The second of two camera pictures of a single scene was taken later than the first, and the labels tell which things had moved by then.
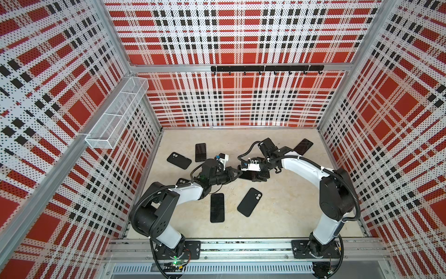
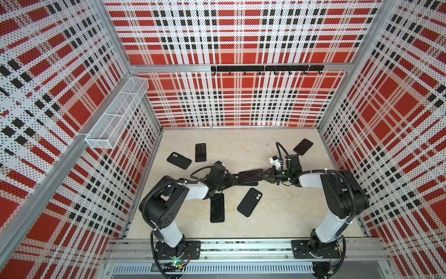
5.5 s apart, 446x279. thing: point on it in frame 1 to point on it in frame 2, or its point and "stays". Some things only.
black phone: [200, 152] stays
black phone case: [250, 201] stays
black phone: [248, 175] stays
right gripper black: [262, 176] to [270, 179]
